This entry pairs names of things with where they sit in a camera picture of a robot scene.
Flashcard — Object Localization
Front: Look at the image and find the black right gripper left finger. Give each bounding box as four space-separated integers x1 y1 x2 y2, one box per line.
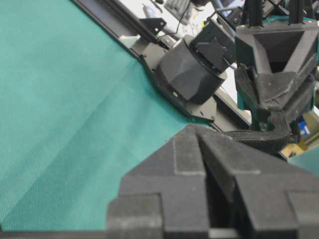
106 124 210 239

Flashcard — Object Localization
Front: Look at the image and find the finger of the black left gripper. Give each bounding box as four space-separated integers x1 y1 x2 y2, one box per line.
254 20 319 109
235 23 272 110

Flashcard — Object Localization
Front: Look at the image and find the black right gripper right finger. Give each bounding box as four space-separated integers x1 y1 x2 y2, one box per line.
196 129 319 239

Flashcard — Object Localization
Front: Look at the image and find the black Velcro strap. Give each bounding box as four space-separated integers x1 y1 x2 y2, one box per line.
219 66 314 153

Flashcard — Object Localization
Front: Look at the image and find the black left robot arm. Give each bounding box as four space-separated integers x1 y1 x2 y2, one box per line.
191 16 319 109

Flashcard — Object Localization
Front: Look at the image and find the black round arm base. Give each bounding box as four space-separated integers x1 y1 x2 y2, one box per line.
155 35 227 105

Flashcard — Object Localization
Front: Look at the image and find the green backdrop board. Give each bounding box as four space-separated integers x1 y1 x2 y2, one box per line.
288 147 319 176

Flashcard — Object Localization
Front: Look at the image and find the green table cloth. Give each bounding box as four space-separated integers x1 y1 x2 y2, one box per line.
0 0 191 231

